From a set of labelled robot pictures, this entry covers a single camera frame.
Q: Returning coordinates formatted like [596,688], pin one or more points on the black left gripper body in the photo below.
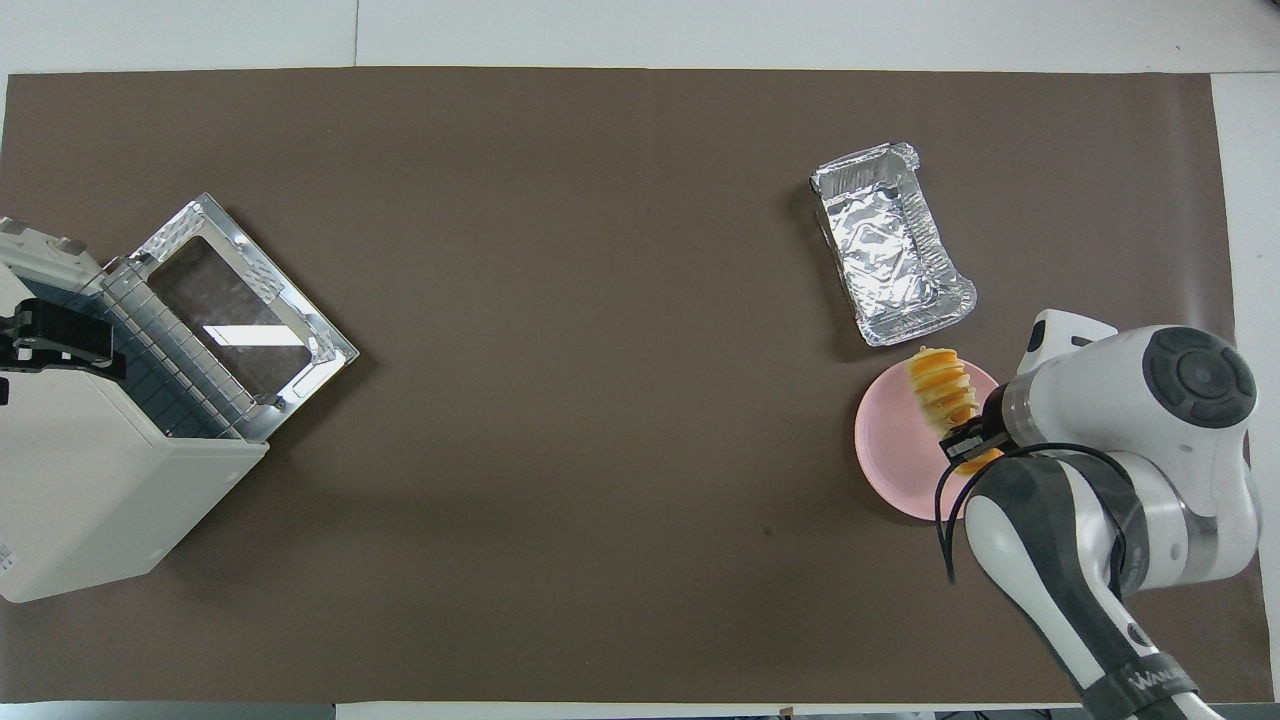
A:
[8,345]

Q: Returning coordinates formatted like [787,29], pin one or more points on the aluminium foil tray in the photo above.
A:
[890,245]

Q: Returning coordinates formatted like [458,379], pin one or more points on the cream toaster oven body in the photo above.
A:
[90,490]

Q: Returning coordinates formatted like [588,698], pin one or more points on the pink round plate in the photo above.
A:
[895,450]

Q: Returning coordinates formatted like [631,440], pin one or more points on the glass oven door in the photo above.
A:
[240,310]

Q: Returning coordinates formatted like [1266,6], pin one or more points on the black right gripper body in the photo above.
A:
[994,412]

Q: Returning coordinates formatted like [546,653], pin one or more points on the metal oven rack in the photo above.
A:
[170,385]

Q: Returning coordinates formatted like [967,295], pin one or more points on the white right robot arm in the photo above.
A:
[1130,440]

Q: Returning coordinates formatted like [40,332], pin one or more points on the brown table mat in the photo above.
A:
[600,400]

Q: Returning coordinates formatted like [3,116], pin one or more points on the sliced yellow bread loaf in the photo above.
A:
[940,385]

